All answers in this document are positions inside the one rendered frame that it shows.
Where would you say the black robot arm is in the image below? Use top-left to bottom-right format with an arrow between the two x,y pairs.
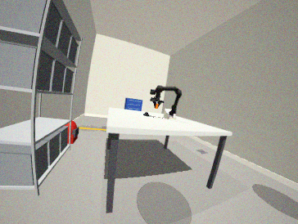
150,85 -> 182,116

